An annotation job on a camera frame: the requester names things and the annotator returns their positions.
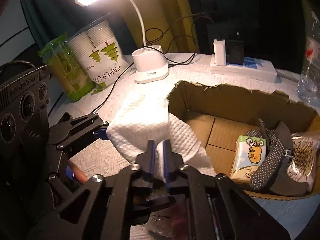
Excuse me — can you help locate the black cable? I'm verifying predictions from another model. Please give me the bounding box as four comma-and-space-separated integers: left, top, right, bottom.
47, 12, 223, 116

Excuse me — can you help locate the clear bag with gold pattern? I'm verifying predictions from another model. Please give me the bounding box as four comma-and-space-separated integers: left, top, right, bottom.
286, 130, 319, 192

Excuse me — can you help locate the clear water bottle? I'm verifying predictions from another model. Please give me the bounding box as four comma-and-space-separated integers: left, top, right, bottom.
297, 10, 319, 107

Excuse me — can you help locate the white knitted cloth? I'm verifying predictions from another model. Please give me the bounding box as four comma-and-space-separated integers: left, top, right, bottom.
106, 97, 216, 181

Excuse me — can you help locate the green snack bag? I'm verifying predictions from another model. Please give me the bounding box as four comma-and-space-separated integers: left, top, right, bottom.
38, 33, 95, 102

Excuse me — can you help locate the white charger plug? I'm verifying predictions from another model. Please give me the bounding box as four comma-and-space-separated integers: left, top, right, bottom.
213, 39, 226, 66

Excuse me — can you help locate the clear bubble wrap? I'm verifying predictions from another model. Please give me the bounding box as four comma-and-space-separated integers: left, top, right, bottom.
145, 215, 172, 238

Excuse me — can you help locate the pink plush toy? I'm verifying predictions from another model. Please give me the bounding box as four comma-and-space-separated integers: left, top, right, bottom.
171, 204, 189, 239

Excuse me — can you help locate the white power strip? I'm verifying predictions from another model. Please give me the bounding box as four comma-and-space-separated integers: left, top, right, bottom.
210, 55, 277, 83

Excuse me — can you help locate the white desk lamp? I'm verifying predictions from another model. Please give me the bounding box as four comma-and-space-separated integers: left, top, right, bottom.
75, 0, 170, 85

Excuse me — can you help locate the paper cup package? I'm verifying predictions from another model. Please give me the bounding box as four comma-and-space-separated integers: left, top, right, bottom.
68, 18, 129, 89

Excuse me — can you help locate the grey dotted fabric item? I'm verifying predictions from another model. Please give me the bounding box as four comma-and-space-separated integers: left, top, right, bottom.
247, 118, 308, 197

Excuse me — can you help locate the person's hand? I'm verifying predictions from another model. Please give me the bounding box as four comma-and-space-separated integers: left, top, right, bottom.
68, 159, 88, 184

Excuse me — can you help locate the cartoon tissue pack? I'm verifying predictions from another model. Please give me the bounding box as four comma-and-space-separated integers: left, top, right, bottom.
230, 135, 266, 184

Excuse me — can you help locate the black charger plug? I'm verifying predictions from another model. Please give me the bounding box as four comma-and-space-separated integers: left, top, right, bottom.
228, 40, 244, 65

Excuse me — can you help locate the brown cardboard box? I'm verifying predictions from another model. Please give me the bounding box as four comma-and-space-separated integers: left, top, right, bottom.
166, 80, 320, 201

